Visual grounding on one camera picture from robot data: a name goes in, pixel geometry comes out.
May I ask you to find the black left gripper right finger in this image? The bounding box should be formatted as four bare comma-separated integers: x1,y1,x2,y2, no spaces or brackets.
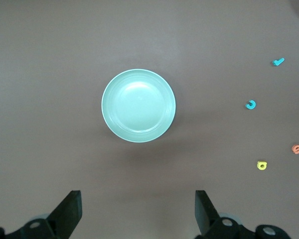
195,190,293,239

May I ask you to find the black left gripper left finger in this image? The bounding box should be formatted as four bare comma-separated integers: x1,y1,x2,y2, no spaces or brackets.
0,190,83,239

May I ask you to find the green plate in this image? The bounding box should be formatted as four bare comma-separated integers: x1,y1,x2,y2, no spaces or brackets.
101,68,176,143

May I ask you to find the brown table cover sheet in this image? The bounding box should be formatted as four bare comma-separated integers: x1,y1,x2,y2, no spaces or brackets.
0,0,299,239

